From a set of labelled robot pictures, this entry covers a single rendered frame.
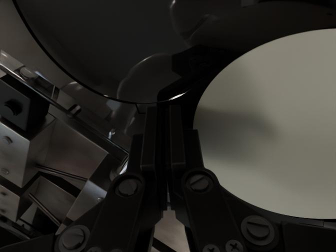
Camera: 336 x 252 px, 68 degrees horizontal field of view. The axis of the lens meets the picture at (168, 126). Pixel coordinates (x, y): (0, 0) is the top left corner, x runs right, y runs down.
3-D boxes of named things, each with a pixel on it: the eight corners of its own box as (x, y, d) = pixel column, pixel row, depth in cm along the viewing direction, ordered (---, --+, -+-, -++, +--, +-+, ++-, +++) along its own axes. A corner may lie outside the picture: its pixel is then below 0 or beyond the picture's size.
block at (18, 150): (18, 92, 19) (-17, 114, 16) (57, 118, 19) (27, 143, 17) (13, 147, 24) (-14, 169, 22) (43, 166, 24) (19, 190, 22)
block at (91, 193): (108, 152, 19) (85, 181, 17) (144, 176, 20) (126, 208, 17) (83, 192, 25) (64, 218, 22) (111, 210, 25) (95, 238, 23)
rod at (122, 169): (136, 134, 16) (126, 148, 15) (154, 146, 16) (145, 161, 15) (113, 167, 19) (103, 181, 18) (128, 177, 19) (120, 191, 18)
